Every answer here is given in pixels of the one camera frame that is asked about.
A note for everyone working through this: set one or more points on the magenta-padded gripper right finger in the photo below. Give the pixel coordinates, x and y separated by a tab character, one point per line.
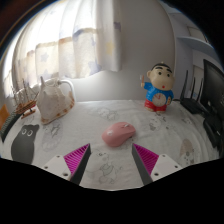
146	160

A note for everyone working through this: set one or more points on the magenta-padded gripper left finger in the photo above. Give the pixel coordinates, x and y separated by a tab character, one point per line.
77	159

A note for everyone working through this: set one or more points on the pink computer mouse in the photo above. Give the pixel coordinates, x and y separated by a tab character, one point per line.
118	134

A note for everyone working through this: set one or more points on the dark cat-shaped mouse pad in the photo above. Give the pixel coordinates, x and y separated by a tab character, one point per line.
24	145

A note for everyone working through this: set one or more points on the white printed tablecloth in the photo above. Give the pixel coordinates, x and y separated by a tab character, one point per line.
86	116

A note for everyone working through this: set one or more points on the large white conch shell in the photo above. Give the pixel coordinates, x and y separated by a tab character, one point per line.
53	103

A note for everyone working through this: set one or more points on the cartoon boy figurine clock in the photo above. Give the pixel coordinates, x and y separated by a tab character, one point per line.
160	90

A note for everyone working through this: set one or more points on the black router with antennas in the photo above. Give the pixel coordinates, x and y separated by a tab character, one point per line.
191	104

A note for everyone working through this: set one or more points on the black box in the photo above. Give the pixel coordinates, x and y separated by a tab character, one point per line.
215	130

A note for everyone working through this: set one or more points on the wooden model sailing ship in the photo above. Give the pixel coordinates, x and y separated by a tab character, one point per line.
26	103

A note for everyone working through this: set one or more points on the orange wooden chair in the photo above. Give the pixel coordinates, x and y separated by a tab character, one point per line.
3	115

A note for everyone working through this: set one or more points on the black monitor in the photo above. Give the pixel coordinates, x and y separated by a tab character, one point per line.
215	86

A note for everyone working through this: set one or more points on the white star-print curtain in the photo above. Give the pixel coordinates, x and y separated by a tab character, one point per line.
66	43

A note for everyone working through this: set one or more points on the white metal frame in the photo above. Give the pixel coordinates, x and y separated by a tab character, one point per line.
71	87

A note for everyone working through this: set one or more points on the white wall shelf unit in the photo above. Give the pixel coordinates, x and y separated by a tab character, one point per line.
193	41

